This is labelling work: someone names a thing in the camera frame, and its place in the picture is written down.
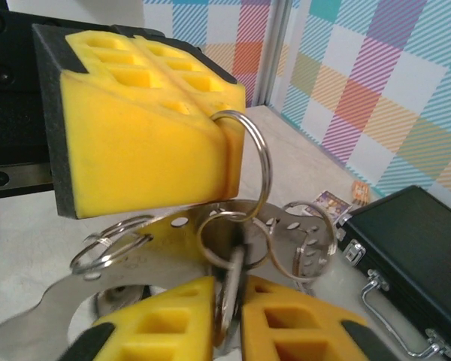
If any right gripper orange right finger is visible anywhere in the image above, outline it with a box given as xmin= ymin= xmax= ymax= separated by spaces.
xmin=240 ymin=275 xmax=394 ymax=361

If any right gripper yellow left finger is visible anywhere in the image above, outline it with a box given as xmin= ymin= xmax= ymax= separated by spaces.
xmin=58 ymin=275 xmax=216 ymax=361

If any silver key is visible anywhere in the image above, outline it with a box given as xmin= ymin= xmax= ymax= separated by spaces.
xmin=213 ymin=246 xmax=249 ymax=356

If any silver split ring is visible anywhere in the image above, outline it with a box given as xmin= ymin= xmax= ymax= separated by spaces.
xmin=209 ymin=108 xmax=274 ymax=226
xmin=281 ymin=202 xmax=338 ymax=283
xmin=70 ymin=216 xmax=153 ymax=275

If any small key split ring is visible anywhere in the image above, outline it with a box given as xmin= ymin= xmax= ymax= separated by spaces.
xmin=196 ymin=211 xmax=251 ymax=272

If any purple card box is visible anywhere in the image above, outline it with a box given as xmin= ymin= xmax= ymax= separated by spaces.
xmin=310 ymin=190 xmax=353 ymax=219

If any small orange box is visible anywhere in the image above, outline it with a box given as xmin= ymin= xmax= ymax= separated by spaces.
xmin=350 ymin=179 xmax=371 ymax=206

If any black hard case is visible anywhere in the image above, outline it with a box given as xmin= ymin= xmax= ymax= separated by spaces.
xmin=336 ymin=184 xmax=451 ymax=358

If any aluminium frame post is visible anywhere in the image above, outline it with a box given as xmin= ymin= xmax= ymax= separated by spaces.
xmin=252 ymin=0 xmax=295 ymax=109

